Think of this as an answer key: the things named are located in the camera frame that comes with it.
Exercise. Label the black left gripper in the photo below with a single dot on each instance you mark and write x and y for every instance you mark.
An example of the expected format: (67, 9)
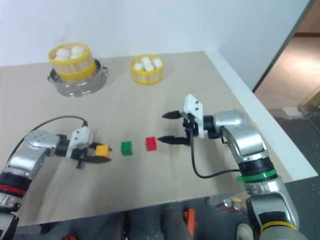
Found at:
(81, 156)

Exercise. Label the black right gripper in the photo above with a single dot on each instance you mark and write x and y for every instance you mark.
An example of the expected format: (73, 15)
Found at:
(189, 130)

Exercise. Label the yellow cube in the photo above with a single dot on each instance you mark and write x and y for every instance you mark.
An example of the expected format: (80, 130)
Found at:
(102, 151)

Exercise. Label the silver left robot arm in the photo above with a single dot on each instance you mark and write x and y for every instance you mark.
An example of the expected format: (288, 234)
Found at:
(30, 150)

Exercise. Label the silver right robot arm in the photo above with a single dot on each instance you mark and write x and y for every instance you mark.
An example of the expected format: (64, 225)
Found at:
(247, 142)

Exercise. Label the red cube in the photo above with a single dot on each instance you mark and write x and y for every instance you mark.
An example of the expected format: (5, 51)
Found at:
(151, 144)

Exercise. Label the green cube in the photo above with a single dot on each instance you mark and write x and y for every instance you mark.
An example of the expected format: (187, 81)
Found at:
(126, 148)

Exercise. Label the small yellow bamboo steamer basket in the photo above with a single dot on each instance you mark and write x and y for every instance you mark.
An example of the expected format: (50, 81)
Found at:
(147, 75)

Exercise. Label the small white steamed bun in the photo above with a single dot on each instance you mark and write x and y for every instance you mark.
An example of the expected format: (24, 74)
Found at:
(138, 66)
(148, 67)
(157, 63)
(145, 60)

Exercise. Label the clear glass pot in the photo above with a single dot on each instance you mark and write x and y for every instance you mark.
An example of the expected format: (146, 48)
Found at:
(82, 87)

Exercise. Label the large yellow bamboo steamer basket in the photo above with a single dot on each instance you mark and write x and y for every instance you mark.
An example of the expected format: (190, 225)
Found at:
(72, 67)

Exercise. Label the orange plastic part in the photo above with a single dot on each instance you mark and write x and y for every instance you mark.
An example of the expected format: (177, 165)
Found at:
(190, 222)

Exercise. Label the white round steamed bun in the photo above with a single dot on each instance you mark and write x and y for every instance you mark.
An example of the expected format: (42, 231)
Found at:
(62, 54)
(78, 50)

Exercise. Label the white round object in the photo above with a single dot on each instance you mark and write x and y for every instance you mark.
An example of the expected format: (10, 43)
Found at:
(246, 232)

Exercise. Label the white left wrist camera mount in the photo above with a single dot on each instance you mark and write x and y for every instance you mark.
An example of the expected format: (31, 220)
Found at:
(81, 137)

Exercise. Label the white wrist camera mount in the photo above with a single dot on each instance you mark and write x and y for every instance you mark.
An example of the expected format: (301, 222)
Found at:
(81, 137)
(193, 107)

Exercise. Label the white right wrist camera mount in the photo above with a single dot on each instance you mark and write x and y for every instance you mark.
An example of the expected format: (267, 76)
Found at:
(193, 107)

